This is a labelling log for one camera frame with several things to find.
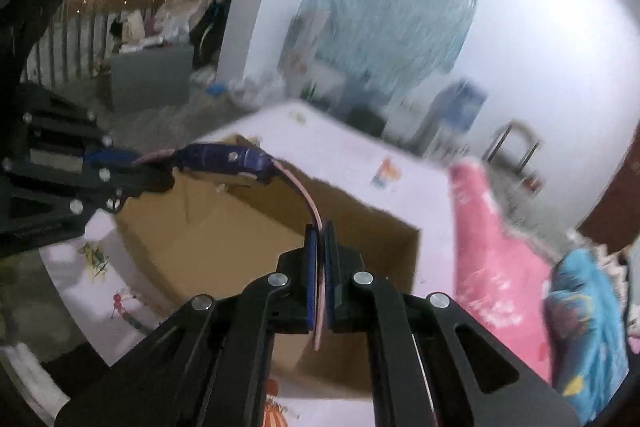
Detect pink floral blanket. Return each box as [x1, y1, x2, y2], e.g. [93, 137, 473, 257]
[447, 157, 557, 384]

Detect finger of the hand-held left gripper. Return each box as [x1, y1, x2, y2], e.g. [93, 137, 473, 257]
[0, 157, 176, 255]
[17, 84, 146, 168]

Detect metal railing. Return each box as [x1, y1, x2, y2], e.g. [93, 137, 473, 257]
[20, 0, 168, 88]

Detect grey cabinet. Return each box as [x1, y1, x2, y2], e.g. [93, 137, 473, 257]
[107, 44, 196, 115]

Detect purple wristwatch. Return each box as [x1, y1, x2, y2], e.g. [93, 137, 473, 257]
[132, 144, 327, 351]

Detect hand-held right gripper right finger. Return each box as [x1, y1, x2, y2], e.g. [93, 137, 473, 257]
[322, 221, 583, 427]

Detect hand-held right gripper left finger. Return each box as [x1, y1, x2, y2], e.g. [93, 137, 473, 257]
[55, 222, 326, 427]

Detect wooden chair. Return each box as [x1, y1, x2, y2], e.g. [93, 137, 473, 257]
[482, 121, 544, 188]

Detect teal wall cloth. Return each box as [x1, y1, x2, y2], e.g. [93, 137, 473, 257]
[287, 0, 478, 104]

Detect blue printed blanket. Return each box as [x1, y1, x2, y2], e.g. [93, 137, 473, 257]
[542, 247, 632, 413]

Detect water dispenser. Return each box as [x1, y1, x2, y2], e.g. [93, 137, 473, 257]
[420, 79, 488, 148]

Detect pile of clothes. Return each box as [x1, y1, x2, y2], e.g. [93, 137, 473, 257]
[120, 0, 232, 58]

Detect cardboard box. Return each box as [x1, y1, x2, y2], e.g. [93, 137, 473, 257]
[115, 134, 421, 400]

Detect brown door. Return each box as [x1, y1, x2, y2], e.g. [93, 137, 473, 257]
[575, 142, 640, 253]

